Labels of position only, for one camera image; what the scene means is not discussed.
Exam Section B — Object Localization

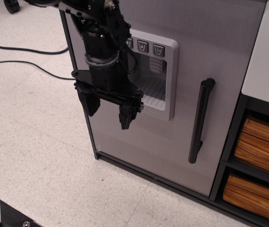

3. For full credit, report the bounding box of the lower black floor cable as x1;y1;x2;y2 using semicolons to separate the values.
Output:
0;60;76;80

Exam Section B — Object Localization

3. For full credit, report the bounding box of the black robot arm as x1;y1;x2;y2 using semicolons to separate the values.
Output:
28;0;143;130

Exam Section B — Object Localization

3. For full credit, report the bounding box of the grey water dispenser panel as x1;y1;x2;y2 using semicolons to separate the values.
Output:
126;29;179;121

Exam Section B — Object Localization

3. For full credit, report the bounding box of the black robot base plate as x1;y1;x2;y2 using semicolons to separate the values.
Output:
0;200;41;227

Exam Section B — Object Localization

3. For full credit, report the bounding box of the upper black floor cable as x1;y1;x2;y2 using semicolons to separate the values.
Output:
0;37;69;55

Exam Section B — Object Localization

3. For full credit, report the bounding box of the black bar door handle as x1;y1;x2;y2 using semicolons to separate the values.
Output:
188;78;216;164

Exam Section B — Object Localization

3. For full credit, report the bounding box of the dark grey fridge cabinet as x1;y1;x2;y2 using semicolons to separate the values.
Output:
61;13;223;200

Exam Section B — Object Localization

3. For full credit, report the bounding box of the grey toy fridge door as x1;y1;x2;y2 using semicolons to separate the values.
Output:
86;0;266;197

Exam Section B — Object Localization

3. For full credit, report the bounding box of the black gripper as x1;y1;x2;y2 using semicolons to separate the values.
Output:
72;53;143;130

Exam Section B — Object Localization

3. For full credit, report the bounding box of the upper wooden drawer box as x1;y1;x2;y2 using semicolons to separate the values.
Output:
234;117;269;173

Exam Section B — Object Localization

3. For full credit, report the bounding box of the dark grey shelf unit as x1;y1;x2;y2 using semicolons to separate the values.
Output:
209;95;269;227

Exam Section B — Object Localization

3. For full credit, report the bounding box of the black caster wheel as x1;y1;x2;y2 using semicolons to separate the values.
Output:
3;0;20;14

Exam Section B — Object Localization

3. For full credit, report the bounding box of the black floor cable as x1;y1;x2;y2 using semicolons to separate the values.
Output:
0;60;76;80
0;37;69;55

